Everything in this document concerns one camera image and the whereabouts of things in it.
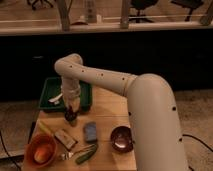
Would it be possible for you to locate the metal fork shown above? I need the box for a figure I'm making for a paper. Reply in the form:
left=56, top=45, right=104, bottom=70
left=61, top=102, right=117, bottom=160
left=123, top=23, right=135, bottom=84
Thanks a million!
left=59, top=144, right=96, bottom=161

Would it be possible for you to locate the dark purple grapes bunch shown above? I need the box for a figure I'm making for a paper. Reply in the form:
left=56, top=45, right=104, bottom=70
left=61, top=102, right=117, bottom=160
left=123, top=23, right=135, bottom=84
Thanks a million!
left=64, top=109, right=78, bottom=126

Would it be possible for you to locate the white plastic spoon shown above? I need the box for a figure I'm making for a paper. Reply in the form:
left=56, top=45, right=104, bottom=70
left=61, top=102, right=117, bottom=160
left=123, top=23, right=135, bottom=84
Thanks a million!
left=48, top=93, right=62, bottom=103

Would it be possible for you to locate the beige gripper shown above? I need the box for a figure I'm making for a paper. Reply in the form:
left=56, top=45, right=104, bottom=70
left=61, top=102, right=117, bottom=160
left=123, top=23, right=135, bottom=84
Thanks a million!
left=61, top=78, right=81, bottom=114

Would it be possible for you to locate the brown wooden block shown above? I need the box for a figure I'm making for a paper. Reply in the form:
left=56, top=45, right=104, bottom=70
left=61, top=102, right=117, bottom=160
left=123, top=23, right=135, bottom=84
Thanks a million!
left=54, top=129, right=77, bottom=151

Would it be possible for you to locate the green cucumber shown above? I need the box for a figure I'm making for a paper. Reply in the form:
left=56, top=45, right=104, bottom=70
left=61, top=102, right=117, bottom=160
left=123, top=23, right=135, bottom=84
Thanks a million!
left=75, top=144, right=98, bottom=165

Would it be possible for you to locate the blue sponge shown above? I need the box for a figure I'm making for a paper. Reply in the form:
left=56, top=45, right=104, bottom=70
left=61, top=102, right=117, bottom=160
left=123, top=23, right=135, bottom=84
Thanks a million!
left=83, top=122, right=97, bottom=143

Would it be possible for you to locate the orange plastic bowl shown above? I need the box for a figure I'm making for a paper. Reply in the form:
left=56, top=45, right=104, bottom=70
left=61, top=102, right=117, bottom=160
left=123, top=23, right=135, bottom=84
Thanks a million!
left=25, top=134, right=57, bottom=169

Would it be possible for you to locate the green plastic tray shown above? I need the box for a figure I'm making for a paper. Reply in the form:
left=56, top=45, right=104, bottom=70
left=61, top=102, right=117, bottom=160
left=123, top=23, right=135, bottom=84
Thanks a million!
left=39, top=77, right=92, bottom=113

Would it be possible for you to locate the yellow banana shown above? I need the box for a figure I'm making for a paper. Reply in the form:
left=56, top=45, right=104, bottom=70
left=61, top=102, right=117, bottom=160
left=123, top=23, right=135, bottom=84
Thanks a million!
left=38, top=121, right=54, bottom=136

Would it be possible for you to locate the peach fruit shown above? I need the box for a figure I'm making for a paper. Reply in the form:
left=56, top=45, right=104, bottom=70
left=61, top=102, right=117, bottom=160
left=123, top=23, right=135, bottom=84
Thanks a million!
left=34, top=147, right=51, bottom=164

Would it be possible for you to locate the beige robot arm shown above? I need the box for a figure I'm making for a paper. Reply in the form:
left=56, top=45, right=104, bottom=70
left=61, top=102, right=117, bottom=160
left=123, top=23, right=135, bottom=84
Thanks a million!
left=54, top=54, right=188, bottom=171

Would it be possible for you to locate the black cable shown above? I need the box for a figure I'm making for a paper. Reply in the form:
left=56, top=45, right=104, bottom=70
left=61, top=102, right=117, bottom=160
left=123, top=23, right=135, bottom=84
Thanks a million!
left=0, top=129, right=22, bottom=171

